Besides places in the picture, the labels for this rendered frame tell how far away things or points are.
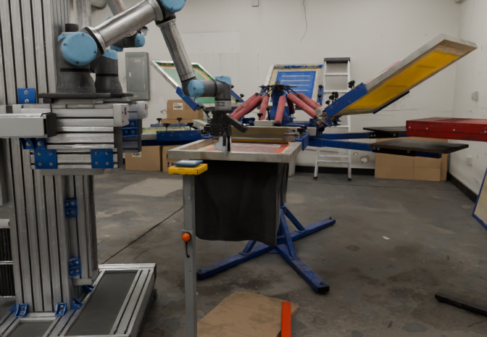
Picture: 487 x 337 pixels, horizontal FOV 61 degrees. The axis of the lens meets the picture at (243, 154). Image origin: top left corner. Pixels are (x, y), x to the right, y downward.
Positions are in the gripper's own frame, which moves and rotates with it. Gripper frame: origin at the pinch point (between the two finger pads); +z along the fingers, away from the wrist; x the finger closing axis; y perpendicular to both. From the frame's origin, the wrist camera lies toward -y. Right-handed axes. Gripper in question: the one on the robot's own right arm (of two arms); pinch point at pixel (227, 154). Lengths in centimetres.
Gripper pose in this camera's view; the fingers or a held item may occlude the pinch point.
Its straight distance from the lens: 193.0
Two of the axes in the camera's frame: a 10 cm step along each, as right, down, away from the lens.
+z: 0.0, 9.9, 1.5
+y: -9.7, -0.3, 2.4
